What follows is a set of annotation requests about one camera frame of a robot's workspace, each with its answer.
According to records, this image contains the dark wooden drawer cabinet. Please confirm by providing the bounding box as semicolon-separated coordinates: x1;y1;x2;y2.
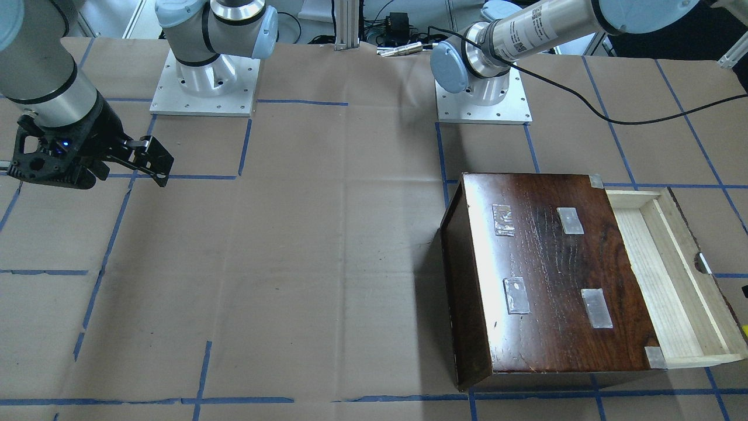
439;172;660;391

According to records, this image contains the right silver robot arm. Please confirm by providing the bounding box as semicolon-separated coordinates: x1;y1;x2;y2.
2;1;278;189

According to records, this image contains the black cable on table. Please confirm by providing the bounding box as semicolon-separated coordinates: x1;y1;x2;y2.
427;25;748;126

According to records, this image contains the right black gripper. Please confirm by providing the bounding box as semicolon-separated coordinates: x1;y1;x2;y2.
7;96;174;189

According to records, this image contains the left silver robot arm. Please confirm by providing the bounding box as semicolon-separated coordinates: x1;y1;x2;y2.
430;1;697;106

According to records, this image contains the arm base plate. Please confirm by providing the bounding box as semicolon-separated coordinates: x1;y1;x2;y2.
435;71;534;125
150;51;262;118

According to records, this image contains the black power adapter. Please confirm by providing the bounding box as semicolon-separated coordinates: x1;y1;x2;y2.
383;12;411;47

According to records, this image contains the light wooden drawer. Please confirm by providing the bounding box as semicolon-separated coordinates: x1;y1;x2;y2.
607;189;747;370

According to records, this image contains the brown paper table cover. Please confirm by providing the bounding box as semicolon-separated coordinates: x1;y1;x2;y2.
1;44;746;420

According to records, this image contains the aluminium frame post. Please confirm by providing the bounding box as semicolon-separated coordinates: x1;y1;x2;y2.
331;1;363;51

